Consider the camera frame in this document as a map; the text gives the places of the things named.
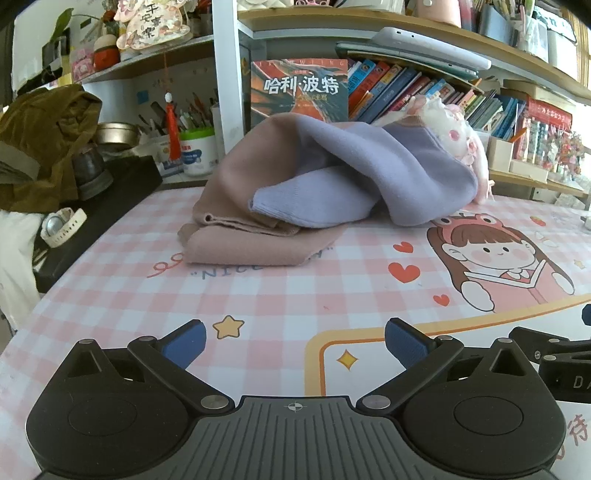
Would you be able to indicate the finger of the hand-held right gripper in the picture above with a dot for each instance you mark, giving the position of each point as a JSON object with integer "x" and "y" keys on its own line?
{"x": 545, "y": 344}
{"x": 588, "y": 314}

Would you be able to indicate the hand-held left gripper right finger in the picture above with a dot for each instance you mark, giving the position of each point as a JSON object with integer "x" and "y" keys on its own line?
{"x": 404, "y": 341}

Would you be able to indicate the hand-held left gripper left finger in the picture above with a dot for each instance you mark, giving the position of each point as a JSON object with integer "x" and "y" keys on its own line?
{"x": 184, "y": 344}

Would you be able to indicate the pink and purple sweater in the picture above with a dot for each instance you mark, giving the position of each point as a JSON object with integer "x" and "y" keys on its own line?
{"x": 323, "y": 152}

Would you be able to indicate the pink checked cartoon desk mat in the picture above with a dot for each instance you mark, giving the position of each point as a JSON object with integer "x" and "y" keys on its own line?
{"x": 286, "y": 295}

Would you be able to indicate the wooden lower shelf board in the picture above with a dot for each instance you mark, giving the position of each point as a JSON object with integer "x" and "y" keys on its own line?
{"x": 521, "y": 177}

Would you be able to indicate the wooden shelf board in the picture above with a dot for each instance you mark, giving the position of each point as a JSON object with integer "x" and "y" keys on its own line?
{"x": 521, "y": 177}
{"x": 323, "y": 21}

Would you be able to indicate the white cardboard box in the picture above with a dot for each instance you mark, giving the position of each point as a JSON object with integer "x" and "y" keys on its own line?
{"x": 498, "y": 154}
{"x": 528, "y": 171}

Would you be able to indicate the black case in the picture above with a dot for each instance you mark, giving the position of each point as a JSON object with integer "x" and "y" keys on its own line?
{"x": 106, "y": 203}

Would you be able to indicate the row of books on shelf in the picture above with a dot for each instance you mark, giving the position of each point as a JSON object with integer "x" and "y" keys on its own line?
{"x": 561, "y": 152}

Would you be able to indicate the white wrist watch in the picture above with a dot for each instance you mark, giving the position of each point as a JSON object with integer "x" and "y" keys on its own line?
{"x": 74, "y": 220}

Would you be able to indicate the white cloth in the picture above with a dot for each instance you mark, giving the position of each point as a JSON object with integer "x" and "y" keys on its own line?
{"x": 18, "y": 258}

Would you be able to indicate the white tub with blue label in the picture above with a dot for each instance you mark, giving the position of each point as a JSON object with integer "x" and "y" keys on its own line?
{"x": 198, "y": 157}

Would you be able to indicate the dark round pot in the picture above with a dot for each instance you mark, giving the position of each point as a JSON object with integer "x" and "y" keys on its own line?
{"x": 90, "y": 173}

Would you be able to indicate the red box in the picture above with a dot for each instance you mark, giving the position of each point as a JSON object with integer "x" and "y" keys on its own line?
{"x": 549, "y": 110}

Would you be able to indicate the red bottle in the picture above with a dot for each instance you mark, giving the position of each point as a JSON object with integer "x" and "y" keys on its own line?
{"x": 173, "y": 129}

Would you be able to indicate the metal bowl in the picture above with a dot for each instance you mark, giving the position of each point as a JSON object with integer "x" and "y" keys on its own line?
{"x": 115, "y": 134}

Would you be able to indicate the white and pink plush toy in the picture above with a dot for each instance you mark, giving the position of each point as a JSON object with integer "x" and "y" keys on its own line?
{"x": 445, "y": 124}

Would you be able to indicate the bunch of pens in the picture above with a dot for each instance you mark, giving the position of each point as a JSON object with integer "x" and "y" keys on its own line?
{"x": 194, "y": 115}

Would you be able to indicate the row of colourful books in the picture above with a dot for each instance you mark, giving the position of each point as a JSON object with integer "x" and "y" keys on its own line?
{"x": 392, "y": 87}

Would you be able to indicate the white storage box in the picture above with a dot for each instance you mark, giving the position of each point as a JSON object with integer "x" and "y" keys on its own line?
{"x": 549, "y": 46}

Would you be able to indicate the dark fantasy book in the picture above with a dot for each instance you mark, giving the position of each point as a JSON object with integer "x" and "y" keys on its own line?
{"x": 300, "y": 85}

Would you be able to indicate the white shelf upright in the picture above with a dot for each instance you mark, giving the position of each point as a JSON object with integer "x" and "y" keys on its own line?
{"x": 228, "y": 69}

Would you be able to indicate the grey laptop on books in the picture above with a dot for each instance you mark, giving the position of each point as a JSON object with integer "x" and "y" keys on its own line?
{"x": 392, "y": 57}

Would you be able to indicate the grey shelf board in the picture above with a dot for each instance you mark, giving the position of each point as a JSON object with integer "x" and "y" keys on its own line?
{"x": 152, "y": 60}

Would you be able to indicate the pink paper decoration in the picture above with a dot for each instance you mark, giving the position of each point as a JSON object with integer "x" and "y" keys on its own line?
{"x": 152, "y": 25}

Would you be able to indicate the wooden upper shelf board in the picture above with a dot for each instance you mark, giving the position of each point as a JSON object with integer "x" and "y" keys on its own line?
{"x": 323, "y": 21}

